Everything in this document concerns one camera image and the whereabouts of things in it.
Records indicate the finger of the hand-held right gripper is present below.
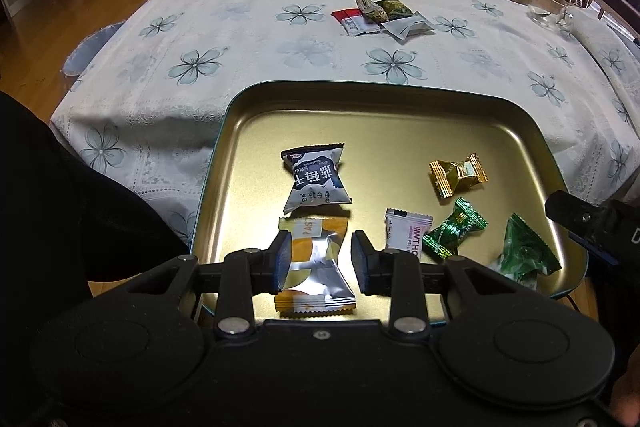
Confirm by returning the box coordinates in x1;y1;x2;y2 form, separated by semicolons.
544;189;621;266

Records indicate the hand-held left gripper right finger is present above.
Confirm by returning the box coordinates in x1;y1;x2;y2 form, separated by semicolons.
350;229;501;336

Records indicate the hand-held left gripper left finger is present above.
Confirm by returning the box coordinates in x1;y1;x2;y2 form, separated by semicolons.
119;229;293;338

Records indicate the yellow orange snack packet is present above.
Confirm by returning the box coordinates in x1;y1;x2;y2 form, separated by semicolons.
274;216;357;318

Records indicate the pink white snack packet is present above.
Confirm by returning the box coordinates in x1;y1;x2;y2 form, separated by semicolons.
385;208;434;260

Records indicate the green white snack packet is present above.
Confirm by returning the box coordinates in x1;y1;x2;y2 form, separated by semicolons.
487;213;562;290

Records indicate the dark blue white snack packet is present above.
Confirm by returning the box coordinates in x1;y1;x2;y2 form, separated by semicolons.
281;143;353;215

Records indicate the green candy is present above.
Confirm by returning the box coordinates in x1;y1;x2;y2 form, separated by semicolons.
422;198;488;260

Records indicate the gold candy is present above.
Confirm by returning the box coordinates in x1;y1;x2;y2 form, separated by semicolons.
429;153;489;198

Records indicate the gold metal tin tray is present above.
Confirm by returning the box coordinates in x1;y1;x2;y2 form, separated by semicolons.
190;81;590;323

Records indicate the plain white snack packet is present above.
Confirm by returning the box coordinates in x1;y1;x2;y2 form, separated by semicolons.
382;13;436;42

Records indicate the red white snack packet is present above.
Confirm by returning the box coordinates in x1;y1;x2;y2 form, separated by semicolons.
331;8;381;36

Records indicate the beige patterned snack packet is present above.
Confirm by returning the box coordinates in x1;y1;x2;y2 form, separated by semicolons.
352;0;390;24

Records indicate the dark green pea packet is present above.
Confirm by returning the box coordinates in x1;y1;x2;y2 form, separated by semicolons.
375;0;415;22

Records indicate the white floral tablecloth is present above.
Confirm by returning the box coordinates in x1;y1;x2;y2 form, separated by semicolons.
50;0;640;245

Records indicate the clear glass cup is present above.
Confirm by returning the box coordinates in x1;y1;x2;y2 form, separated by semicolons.
527;0;573;30

